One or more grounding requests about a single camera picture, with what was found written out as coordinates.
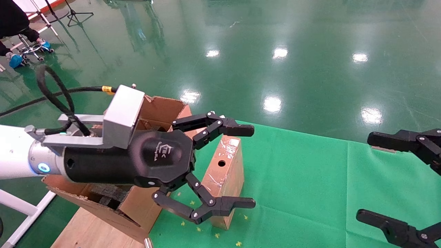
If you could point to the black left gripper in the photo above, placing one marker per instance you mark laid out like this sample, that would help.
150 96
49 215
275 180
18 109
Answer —
155 158

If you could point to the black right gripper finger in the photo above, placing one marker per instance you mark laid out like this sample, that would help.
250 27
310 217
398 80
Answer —
406 236
406 141

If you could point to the small taped cardboard box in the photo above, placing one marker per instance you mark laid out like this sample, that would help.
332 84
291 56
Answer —
224 179

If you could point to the large open cardboard carton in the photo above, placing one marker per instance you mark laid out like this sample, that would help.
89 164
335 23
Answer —
162 110

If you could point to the green cloth mat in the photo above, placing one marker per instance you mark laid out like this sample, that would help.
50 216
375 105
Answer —
303 189

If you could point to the short metal rod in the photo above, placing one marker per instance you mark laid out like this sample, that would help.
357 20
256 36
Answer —
148 243

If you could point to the black foam padding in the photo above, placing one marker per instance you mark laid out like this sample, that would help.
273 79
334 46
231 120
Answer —
110 194

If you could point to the wooden board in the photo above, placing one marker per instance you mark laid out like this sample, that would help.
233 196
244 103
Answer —
89 230

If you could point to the black tripod stand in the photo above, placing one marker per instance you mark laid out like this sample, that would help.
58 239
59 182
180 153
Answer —
73 13

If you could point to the black gooseneck stand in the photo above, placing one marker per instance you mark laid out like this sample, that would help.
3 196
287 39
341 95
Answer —
60 15

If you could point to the metal swivel stool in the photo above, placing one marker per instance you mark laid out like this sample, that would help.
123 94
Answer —
31 50

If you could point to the white desk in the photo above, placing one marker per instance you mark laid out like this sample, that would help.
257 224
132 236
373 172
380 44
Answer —
48 24

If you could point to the person in black clothes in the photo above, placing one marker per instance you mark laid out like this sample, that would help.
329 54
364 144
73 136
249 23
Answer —
12 17

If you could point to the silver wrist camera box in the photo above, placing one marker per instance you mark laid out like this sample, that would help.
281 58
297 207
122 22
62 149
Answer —
124 110

